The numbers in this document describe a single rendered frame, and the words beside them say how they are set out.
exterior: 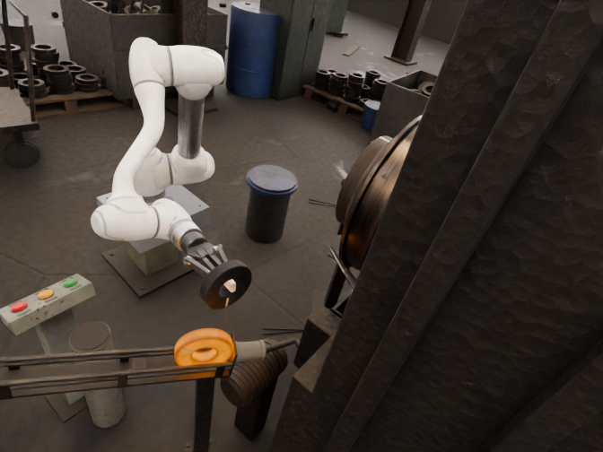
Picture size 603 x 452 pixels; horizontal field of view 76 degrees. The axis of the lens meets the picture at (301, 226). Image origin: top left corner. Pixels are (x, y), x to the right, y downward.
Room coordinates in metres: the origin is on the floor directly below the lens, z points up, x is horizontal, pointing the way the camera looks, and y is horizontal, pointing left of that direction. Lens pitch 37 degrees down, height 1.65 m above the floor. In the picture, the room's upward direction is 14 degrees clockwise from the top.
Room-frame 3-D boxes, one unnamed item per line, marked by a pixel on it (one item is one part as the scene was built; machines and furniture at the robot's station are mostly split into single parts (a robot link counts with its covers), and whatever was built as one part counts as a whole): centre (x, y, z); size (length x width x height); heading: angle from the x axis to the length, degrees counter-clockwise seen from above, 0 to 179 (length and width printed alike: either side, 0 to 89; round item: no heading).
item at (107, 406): (0.67, 0.57, 0.26); 0.12 x 0.12 x 0.52
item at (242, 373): (0.71, 0.04, 0.27); 0.22 x 0.13 x 0.53; 149
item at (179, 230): (0.89, 0.34, 0.83); 0.09 x 0.06 x 0.09; 139
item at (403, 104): (3.64, -1.07, 0.39); 1.03 x 0.83 x 0.79; 63
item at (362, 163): (0.98, -0.16, 1.11); 0.28 x 0.06 x 0.28; 149
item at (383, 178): (0.93, -0.25, 1.11); 0.47 x 0.06 x 0.47; 149
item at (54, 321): (0.72, 0.73, 0.31); 0.24 x 0.16 x 0.62; 149
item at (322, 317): (0.72, -0.14, 0.68); 0.11 x 0.08 x 0.24; 59
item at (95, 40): (3.98, 1.93, 0.43); 1.23 x 0.93 x 0.87; 147
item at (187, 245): (0.84, 0.29, 0.83); 0.09 x 0.08 x 0.07; 49
